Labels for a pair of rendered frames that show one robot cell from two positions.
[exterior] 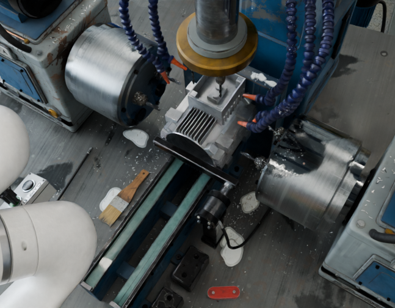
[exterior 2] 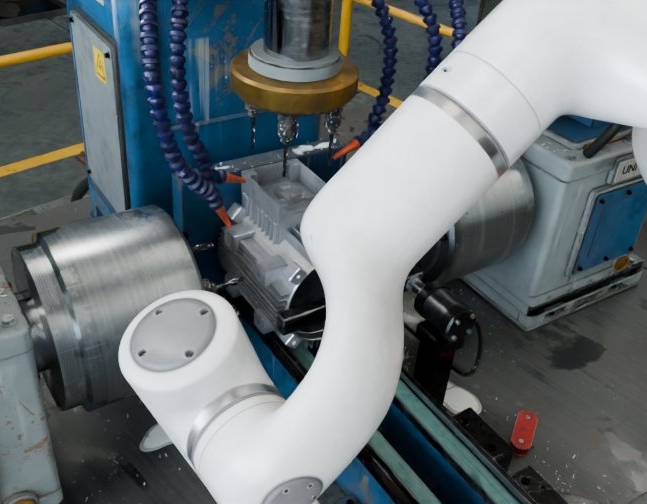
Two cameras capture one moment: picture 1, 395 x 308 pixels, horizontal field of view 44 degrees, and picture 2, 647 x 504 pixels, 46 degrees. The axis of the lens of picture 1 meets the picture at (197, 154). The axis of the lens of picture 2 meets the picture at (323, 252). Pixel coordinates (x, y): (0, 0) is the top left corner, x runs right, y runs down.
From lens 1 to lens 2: 1.03 m
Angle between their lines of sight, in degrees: 51
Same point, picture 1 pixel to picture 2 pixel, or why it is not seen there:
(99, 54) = (105, 253)
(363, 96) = not seen: hidden behind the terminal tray
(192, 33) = (286, 63)
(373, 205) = (550, 144)
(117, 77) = (173, 257)
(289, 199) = (490, 216)
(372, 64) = not seen: hidden behind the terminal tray
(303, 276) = (524, 347)
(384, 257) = (599, 183)
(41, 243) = not seen: outside the picture
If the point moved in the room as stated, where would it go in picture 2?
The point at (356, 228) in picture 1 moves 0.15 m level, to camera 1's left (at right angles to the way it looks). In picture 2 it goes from (576, 162) to (566, 205)
